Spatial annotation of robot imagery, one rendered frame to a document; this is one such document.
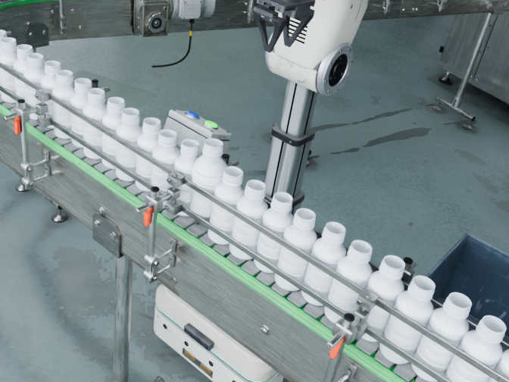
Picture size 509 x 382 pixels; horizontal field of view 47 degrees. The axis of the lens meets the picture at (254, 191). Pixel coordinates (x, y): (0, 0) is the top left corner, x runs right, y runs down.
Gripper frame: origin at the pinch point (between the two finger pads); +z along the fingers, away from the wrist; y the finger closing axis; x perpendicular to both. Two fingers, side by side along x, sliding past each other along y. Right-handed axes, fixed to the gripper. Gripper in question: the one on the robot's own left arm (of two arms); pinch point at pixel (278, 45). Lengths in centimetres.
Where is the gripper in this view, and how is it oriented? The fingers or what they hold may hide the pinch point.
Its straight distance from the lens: 117.5
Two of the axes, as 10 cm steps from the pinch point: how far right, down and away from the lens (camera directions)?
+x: -7.5, -4.6, 4.7
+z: -1.6, 8.2, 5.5
